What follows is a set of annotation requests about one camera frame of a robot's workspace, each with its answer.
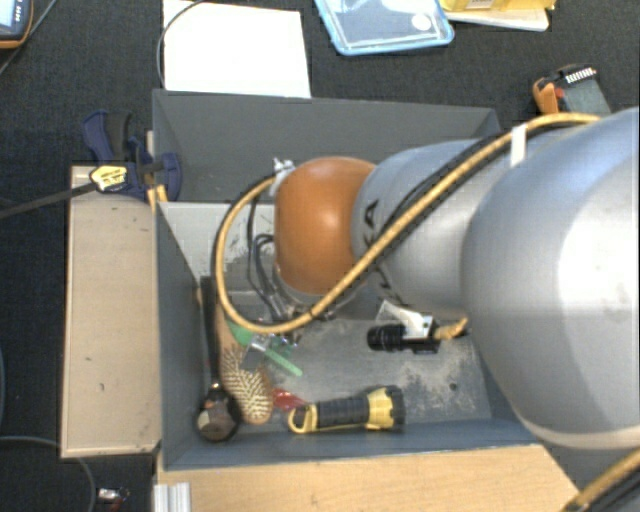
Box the green plastic stick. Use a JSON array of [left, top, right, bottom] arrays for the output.
[[226, 320, 305, 377]]

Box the wooden hairbrush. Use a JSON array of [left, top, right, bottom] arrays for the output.
[[213, 298, 276, 427]]

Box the red plastic thing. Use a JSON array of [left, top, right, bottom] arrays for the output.
[[272, 389, 308, 413]]

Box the yellow and black flashlight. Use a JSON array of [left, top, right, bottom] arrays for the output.
[[286, 384, 408, 436]]

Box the pale wood board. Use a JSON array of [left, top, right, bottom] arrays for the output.
[[60, 165, 163, 459]]

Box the grey metal bin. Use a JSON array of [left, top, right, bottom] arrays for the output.
[[151, 88, 540, 472]]

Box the black cylinder on white bracket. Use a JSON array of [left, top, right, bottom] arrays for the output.
[[366, 299, 442, 355]]

